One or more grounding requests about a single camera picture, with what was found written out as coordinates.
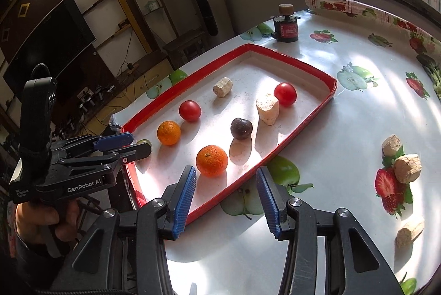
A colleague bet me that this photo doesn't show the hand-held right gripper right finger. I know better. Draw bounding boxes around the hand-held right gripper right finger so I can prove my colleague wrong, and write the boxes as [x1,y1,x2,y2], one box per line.
[256,167,404,295]

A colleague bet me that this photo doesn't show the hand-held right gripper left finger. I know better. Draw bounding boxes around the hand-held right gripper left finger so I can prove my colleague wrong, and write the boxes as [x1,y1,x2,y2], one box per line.
[60,165,198,295]

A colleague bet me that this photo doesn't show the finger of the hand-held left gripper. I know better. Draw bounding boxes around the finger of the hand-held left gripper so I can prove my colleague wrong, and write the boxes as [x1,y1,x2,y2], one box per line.
[59,143,152,175]
[65,132,134,153]

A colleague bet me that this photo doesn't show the medium orange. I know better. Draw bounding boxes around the medium orange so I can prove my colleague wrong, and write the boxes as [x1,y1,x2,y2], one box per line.
[157,121,181,146]

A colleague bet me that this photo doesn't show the large orange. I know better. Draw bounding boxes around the large orange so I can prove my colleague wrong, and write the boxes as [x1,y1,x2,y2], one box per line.
[196,145,228,177]

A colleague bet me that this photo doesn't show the red tomato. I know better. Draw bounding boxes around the red tomato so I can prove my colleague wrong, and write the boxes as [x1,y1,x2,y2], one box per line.
[274,82,297,107]
[179,100,202,122]

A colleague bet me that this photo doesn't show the dark purple plum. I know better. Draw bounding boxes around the dark purple plum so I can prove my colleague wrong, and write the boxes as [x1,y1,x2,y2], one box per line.
[230,118,253,139]

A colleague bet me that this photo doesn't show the red-rimmed white tray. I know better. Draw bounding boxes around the red-rimmed white tray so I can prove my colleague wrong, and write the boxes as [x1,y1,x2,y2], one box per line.
[120,44,337,226]

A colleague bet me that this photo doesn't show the person's left forearm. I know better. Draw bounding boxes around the person's left forearm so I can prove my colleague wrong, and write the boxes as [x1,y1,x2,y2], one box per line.
[0,229,69,295]

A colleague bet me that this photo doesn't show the person's left hand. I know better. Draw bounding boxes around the person's left hand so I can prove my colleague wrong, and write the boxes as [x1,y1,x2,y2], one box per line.
[15,199,82,242]

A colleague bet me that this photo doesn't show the wooden television cabinet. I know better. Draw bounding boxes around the wooden television cabinet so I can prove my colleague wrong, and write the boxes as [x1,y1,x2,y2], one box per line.
[48,57,173,134]

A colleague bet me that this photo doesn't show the black flat screen television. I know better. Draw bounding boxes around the black flat screen television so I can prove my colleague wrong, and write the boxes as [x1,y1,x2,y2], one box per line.
[0,0,97,99]

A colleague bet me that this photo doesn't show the fruit print tablecloth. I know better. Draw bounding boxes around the fruit print tablecloth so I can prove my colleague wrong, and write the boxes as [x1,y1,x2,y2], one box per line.
[110,0,441,295]

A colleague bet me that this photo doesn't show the dark wooden side table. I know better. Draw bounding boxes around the dark wooden side table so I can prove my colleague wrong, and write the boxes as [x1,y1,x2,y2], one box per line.
[163,30,207,70]

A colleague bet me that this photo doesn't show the small cork piece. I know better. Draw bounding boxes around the small cork piece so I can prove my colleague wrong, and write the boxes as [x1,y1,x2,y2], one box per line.
[382,134,404,157]

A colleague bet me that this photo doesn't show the large round cork piece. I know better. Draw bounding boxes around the large round cork piece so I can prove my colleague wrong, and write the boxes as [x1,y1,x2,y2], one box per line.
[394,154,421,183]

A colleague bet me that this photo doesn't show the dark jar with cork lid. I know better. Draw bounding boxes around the dark jar with cork lid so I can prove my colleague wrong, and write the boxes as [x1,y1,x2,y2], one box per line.
[271,3,301,44]

